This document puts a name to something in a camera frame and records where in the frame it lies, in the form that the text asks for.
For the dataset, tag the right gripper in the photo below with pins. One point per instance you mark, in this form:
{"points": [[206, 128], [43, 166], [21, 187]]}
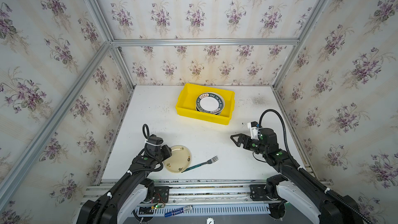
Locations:
{"points": [[247, 140]]}

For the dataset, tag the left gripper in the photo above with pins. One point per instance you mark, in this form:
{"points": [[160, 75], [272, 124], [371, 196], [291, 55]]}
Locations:
{"points": [[166, 152]]}

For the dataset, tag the cream floral plate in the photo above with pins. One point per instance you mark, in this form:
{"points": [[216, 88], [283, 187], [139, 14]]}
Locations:
{"points": [[180, 159]]}

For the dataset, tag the green text-rimmed white plate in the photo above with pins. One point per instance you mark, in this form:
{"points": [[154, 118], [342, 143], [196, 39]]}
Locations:
{"points": [[210, 103]]}

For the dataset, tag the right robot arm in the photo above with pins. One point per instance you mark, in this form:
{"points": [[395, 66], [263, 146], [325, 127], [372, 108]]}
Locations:
{"points": [[293, 184]]}

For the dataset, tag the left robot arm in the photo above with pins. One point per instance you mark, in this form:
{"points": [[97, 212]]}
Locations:
{"points": [[108, 207]]}

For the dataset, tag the yellow plastic bin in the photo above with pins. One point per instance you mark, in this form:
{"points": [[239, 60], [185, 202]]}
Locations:
{"points": [[186, 104]]}

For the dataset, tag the blue marker pen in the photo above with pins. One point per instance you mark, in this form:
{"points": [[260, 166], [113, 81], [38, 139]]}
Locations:
{"points": [[178, 211]]}

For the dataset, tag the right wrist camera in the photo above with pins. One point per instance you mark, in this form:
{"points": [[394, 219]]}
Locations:
{"points": [[254, 130]]}

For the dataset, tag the green-handled fork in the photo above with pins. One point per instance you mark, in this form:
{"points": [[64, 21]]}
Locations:
{"points": [[210, 161]]}

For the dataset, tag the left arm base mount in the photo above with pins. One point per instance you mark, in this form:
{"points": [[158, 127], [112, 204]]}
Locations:
{"points": [[157, 196]]}

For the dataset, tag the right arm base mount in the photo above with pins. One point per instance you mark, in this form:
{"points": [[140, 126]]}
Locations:
{"points": [[268, 191]]}

